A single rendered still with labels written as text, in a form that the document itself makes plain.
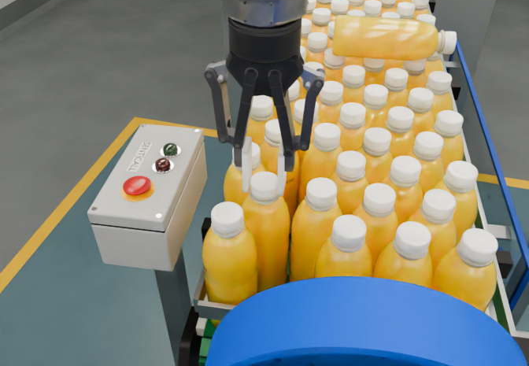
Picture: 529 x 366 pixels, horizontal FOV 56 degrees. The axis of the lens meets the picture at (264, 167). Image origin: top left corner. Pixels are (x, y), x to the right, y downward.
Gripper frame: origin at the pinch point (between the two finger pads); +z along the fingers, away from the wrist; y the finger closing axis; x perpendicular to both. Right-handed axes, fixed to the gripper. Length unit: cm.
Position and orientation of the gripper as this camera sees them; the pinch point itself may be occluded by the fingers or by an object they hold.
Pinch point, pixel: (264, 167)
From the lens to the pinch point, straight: 62.8
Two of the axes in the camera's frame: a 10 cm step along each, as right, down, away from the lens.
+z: 0.0, 7.7, 6.4
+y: 9.9, 1.0, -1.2
